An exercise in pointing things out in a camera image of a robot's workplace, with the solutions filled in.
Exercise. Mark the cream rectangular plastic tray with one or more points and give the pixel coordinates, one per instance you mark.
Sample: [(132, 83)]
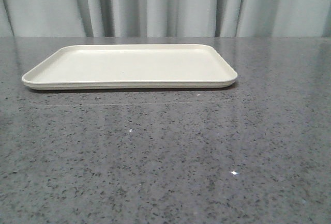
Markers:
[(112, 66)]

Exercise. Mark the pale grey-green curtain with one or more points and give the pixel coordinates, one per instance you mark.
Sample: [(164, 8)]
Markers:
[(165, 18)]

